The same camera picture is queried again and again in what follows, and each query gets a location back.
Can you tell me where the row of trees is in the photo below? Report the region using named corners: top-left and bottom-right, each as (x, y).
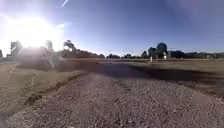
top-left (0, 39), bottom-right (148, 61)

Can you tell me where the grey gravel path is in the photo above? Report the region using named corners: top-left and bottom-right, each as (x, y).
top-left (5, 61), bottom-right (224, 128)

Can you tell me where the tree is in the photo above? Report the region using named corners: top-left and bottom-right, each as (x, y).
top-left (147, 42), bottom-right (169, 60)

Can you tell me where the building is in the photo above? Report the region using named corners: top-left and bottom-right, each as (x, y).
top-left (167, 50), bottom-right (224, 60)

